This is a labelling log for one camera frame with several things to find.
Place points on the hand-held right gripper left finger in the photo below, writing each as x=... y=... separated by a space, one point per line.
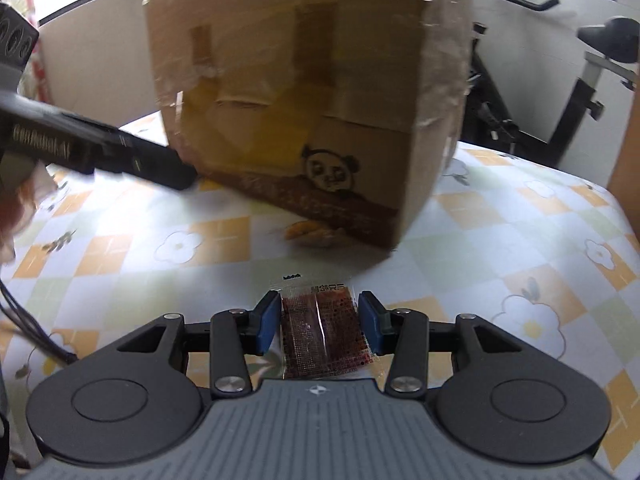
x=267 y=322

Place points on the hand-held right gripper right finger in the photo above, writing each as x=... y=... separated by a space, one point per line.
x=375 y=322

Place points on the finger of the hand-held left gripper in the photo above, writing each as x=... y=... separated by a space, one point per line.
x=150 y=162

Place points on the small clear dark red packet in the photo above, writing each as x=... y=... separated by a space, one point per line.
x=320 y=332

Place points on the cardboard box with plastic liner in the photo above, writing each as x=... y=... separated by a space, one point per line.
x=300 y=85

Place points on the person's left hand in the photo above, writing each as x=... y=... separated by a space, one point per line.
x=20 y=210

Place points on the red striped cloth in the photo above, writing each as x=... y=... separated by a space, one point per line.
x=35 y=75

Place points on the checkered floral tablecloth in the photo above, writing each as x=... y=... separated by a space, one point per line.
x=150 y=260

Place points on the small orange snack packet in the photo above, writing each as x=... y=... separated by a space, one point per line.
x=312 y=234

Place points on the wooden board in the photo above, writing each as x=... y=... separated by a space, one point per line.
x=627 y=190

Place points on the black exercise bike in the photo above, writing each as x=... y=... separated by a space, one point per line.
x=575 y=105

